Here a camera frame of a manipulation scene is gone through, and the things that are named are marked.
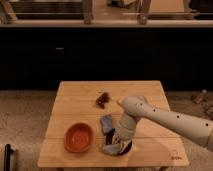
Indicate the dark red grape bunch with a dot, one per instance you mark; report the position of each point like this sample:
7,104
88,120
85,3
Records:
102,100

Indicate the wooden table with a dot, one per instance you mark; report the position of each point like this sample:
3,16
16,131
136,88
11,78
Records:
75,102

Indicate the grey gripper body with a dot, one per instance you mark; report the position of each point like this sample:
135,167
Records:
116,140

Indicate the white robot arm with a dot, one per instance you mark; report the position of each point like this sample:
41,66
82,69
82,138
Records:
198,130

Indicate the orange bowl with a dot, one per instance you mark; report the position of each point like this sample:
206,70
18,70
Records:
78,138

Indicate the dark purple bowl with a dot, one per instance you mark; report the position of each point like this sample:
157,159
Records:
126,150

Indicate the black object at floor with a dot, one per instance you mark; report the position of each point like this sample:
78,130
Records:
7,154

